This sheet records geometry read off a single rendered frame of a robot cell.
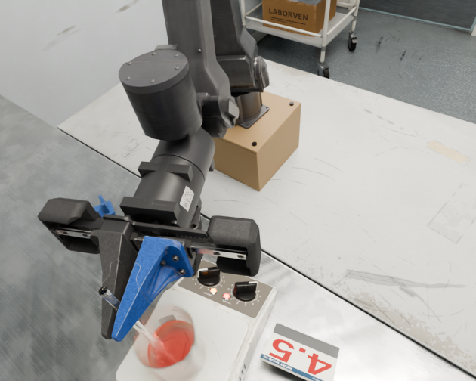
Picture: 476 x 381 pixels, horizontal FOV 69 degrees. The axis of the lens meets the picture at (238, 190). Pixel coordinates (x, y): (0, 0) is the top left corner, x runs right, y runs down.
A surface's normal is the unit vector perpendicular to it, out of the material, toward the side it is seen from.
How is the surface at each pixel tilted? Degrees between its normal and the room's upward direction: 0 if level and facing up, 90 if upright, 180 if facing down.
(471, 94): 0
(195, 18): 71
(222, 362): 0
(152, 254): 20
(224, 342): 0
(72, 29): 90
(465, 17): 90
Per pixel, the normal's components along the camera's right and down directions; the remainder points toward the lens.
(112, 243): -0.15, -0.32
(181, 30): -0.22, 0.52
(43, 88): 0.80, 0.42
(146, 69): -0.14, -0.63
